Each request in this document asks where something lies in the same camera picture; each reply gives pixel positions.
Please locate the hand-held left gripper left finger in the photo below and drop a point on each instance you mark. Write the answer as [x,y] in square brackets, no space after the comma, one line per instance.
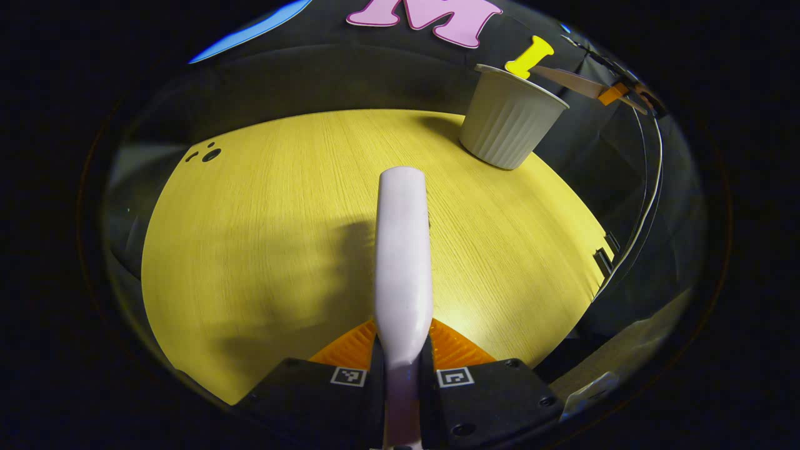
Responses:
[325,406]

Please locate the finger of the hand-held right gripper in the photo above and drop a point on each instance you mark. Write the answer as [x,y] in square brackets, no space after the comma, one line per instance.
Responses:
[611,94]

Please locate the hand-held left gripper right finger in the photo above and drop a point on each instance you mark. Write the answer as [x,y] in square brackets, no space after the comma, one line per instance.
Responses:
[487,406]

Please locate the light purple dustpan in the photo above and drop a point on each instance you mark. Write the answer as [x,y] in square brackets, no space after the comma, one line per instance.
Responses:
[572,80]

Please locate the white ribbed garbage bin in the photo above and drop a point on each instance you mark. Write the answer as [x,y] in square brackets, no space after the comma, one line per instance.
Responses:
[506,125]

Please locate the light purple small broom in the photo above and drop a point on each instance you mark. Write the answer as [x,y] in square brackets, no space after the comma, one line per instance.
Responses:
[403,250]

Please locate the yellow wooden desktop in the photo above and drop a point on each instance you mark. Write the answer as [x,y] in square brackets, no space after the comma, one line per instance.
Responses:
[250,250]

